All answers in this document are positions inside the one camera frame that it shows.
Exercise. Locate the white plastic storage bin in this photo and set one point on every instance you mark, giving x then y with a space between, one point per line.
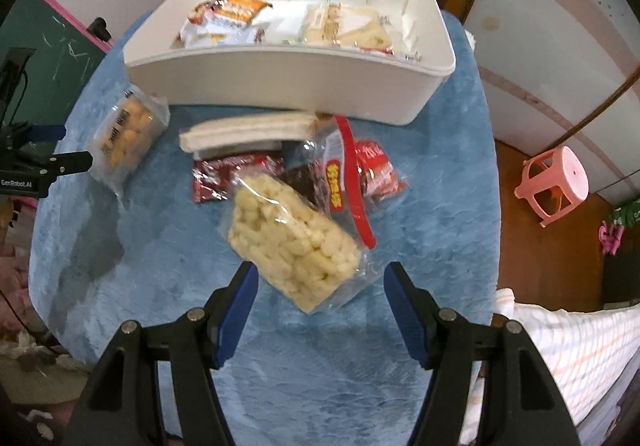
300 86

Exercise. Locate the black knob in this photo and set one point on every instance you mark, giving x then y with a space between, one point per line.
100 28

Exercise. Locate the pink plastic stool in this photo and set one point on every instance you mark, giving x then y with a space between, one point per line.
565 171

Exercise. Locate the blue fluffy table cover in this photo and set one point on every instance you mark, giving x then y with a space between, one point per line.
150 251

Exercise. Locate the clear packet with red trim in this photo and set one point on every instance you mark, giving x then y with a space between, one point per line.
336 181

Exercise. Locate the dark wooden cabinet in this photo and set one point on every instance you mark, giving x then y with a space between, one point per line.
622 276

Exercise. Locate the green box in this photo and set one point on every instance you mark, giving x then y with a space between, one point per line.
627 215

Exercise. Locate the clear packet of round cookies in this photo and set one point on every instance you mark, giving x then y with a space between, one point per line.
125 138

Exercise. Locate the beige wafer stick packet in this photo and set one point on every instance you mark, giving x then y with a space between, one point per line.
250 128

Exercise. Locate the large clear pastry bag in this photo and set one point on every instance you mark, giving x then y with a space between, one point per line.
345 26

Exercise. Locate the pink toy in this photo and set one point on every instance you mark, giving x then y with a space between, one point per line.
611 236

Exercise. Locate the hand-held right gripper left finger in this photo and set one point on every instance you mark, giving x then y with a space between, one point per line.
240 306

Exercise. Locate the checkered white blanket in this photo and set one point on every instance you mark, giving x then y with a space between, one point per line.
575 361

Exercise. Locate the green chalkboard with pink frame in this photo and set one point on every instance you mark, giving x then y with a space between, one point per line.
50 41

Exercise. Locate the white and red snack packet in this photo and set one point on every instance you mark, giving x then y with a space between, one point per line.
235 8

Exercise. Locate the dark red snack packet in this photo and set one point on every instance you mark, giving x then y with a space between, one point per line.
225 173

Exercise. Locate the clear puffed rice packet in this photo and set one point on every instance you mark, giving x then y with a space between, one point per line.
295 241

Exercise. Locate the bright red snack packet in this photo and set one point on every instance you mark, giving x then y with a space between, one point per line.
380 166

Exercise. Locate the green and white snack packet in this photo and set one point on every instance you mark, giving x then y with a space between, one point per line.
200 37

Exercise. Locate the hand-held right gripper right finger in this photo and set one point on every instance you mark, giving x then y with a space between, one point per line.
407 311

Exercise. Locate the pink floral cloth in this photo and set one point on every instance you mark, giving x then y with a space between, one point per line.
12 271

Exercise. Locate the pale floral sliding wardrobe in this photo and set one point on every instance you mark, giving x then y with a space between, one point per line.
550 51

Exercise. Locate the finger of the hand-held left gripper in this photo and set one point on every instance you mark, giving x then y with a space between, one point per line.
47 131
70 162

